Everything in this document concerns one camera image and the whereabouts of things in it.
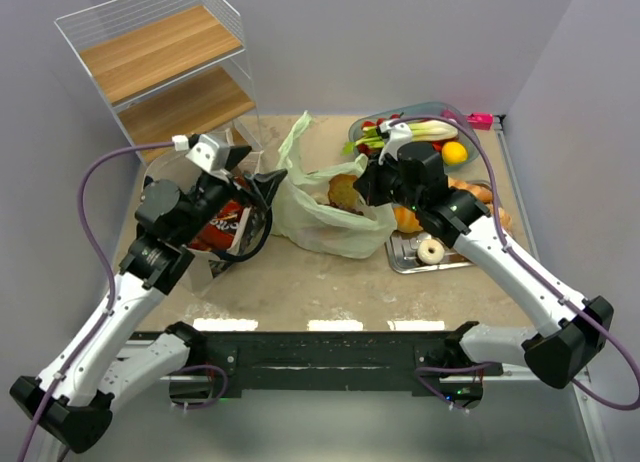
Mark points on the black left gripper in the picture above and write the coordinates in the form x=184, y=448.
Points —
x=242, y=169

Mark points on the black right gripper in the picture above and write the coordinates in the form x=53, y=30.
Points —
x=373, y=183

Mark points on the brown chip bag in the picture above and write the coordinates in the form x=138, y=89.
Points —
x=221, y=230

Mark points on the beige canvas tote bag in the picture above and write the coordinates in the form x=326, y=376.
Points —
x=169, y=217

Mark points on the green avocado print bag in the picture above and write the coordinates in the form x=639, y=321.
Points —
x=323, y=228

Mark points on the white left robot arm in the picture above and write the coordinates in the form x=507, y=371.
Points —
x=76, y=396

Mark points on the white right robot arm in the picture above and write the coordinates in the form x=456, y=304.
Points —
x=566, y=333

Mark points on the golden croissant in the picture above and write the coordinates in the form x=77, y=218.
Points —
x=406, y=220

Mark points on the metal pastry tray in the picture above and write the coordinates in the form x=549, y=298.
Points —
x=401, y=251

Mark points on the green white leek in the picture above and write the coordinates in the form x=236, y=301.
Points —
x=422, y=131

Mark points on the yellow lemon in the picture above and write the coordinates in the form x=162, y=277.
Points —
x=454, y=153

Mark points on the white frosted donut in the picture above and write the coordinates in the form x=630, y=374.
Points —
x=430, y=252

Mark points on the long bread loaf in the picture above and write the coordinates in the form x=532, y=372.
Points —
x=482, y=193

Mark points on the pink plastic clip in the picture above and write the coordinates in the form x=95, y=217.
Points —
x=480, y=121

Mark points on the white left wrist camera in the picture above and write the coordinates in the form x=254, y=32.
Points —
x=209, y=153

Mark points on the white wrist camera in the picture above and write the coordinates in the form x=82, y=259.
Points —
x=397, y=134
x=209, y=153

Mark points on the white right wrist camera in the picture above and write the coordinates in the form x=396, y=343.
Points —
x=397, y=134

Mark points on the white wire wooden shelf rack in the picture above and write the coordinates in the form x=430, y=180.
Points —
x=167, y=67

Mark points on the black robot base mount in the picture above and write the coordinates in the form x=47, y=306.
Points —
x=233, y=363

